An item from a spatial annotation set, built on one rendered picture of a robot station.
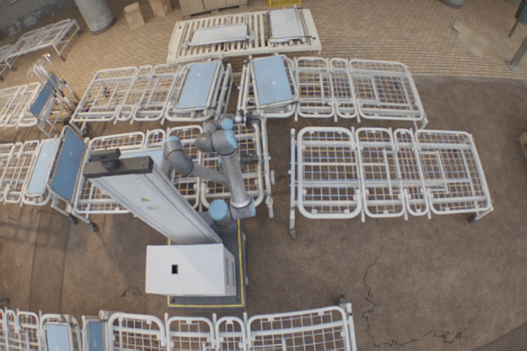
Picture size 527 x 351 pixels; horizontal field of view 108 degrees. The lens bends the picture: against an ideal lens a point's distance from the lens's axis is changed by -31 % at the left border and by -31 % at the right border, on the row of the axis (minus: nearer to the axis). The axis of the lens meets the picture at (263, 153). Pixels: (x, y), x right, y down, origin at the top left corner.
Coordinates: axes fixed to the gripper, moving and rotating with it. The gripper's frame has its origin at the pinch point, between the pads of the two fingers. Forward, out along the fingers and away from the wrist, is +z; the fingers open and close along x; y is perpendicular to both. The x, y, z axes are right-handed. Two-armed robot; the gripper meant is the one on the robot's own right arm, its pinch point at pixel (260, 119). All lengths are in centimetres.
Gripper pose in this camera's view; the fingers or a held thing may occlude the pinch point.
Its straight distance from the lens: 238.8
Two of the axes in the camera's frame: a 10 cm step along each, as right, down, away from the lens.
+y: 0.6, 8.6, -5.1
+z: 9.9, 0.0, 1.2
